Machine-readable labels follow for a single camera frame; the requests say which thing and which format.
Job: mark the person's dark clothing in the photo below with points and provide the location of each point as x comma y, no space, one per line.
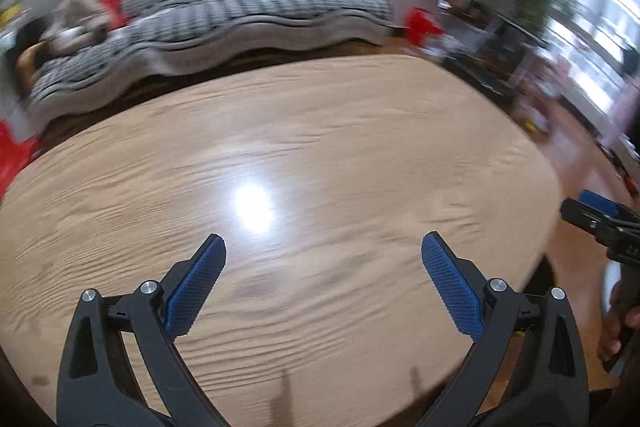
617,407

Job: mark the beige stuffed toy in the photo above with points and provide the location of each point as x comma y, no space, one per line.
75,24

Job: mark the red box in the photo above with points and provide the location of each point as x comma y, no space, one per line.
422,24

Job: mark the black side table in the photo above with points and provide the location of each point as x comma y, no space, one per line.
505,42

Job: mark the red cushion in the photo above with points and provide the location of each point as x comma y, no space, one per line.
112,9

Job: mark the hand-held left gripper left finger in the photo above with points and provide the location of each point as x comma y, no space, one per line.
197,284

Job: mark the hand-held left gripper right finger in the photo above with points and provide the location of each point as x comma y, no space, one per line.
452,289

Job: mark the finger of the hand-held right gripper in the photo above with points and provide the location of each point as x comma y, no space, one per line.
582,214
602,203

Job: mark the sofa with houndstooth cover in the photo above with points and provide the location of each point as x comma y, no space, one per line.
210,12

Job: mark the red plastic object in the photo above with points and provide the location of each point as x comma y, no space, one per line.
12,157

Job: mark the person's right hand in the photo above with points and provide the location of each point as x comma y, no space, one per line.
611,339

